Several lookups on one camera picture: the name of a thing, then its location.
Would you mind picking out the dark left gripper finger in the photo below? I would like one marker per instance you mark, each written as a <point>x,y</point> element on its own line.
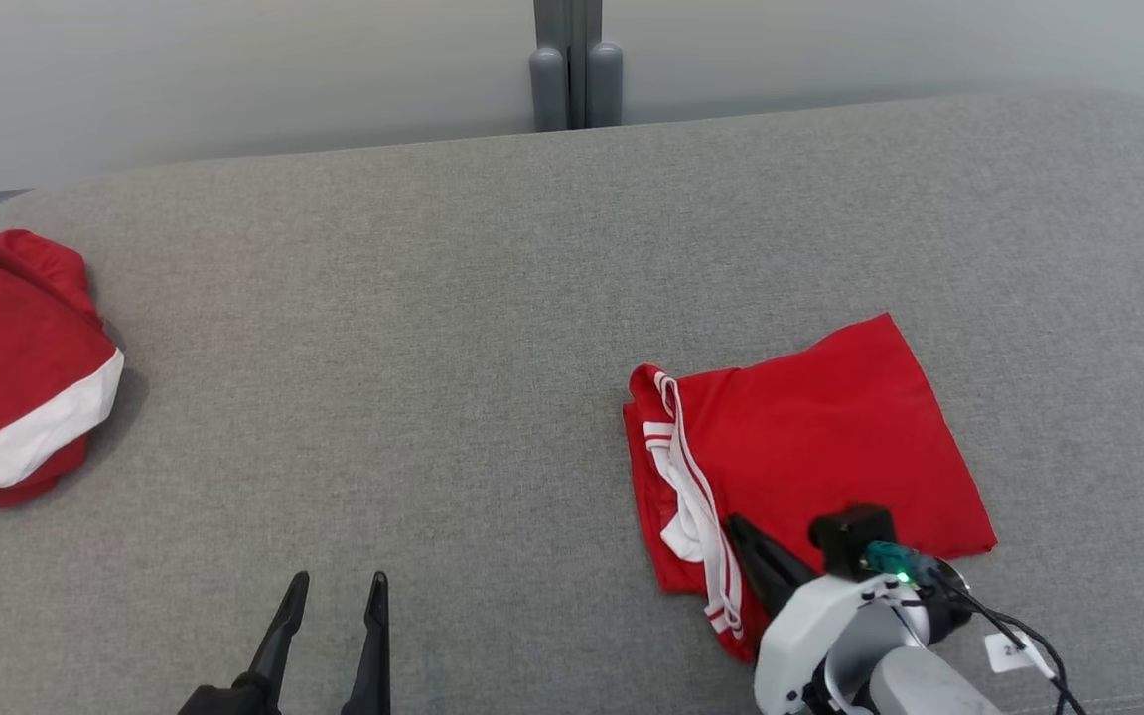
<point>279,641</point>
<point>375,655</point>

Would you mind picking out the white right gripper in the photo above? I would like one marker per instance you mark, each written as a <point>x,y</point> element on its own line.
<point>800,645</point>

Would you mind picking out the red shirt with white sleeves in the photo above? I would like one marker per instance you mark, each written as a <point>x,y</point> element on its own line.
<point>830,427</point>

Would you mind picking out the red shorts with white band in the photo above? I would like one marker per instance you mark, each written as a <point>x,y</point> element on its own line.
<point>6,348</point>

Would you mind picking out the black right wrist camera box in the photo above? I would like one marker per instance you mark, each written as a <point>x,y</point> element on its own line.
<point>850,536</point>

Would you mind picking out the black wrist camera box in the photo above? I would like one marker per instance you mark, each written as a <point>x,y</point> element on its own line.
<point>214,700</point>
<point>850,536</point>

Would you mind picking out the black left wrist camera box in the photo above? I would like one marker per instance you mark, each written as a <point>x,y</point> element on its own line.
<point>214,700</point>

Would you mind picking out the teal right camera connector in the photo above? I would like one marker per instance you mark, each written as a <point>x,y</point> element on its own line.
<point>890,559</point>

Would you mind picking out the grey cylindrical post foot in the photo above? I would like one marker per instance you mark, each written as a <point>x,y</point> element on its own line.
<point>548,89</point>
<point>605,84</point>

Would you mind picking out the grey partition post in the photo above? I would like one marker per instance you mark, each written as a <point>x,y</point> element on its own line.
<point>568,25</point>

